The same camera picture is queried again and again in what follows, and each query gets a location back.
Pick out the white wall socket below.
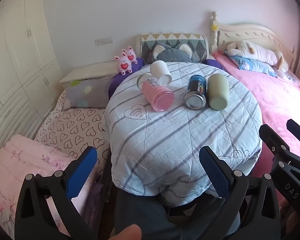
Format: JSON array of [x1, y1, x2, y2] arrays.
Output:
[[94, 37, 114, 46]]

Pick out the small purple pillow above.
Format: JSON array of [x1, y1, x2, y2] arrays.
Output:
[[204, 59, 225, 71]]

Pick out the white bed side board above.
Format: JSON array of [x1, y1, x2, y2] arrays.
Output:
[[59, 63, 121, 83]]

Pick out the pink plastic bottle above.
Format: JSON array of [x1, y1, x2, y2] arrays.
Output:
[[137, 74, 175, 112]]

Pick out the pink fluffy blanket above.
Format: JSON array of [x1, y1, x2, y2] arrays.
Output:
[[212, 51, 300, 202]]

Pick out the folded pink quilt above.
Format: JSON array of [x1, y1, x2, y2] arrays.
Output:
[[0, 133, 102, 238]]

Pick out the person's dark trousers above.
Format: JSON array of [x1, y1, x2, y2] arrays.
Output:
[[113, 186, 241, 240]]

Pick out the pink bunny plush toy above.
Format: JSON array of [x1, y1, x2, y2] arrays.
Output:
[[114, 52, 133, 75], [122, 46, 139, 64]]

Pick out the heart print bed sheet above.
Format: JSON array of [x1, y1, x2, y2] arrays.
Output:
[[33, 89, 113, 161]]

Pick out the patchwork diamond headboard cover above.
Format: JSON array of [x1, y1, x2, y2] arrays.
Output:
[[141, 33, 209, 64]]

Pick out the blue cartoon pillow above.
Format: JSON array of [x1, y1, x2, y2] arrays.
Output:
[[229, 55, 278, 77]]

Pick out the pale green cup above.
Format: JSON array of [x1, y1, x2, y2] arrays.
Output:
[[207, 73, 229, 111]]

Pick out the white wardrobe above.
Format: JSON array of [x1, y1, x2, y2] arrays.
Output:
[[0, 0, 65, 151]]

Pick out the white paper cup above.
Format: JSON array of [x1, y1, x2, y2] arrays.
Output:
[[150, 60, 172, 84]]

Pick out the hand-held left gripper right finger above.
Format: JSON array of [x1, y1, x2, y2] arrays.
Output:
[[199, 145, 281, 240]]

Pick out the large purple pillow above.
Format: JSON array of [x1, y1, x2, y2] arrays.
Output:
[[108, 57, 146, 98]]

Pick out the grey cat face pillow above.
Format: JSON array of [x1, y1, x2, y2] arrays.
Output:
[[150, 42, 199, 63]]

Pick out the grey sun print pillow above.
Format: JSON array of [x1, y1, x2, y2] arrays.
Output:
[[62, 76, 115, 111]]

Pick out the person's left hand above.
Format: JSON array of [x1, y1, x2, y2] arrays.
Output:
[[112, 224, 142, 240]]

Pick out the cream wooden bed headboard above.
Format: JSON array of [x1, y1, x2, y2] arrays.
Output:
[[210, 11, 300, 64]]

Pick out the striped light blue quilt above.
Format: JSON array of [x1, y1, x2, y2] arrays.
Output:
[[101, 62, 264, 208]]

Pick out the blue metal can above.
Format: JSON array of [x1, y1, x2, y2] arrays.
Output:
[[183, 74, 207, 110]]

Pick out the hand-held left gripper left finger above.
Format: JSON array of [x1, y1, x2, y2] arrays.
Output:
[[14, 146, 98, 240]]

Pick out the person's right hand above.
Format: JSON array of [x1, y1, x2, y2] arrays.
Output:
[[279, 199, 297, 228]]

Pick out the white plush dog toy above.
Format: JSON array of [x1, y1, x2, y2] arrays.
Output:
[[224, 40, 289, 71]]

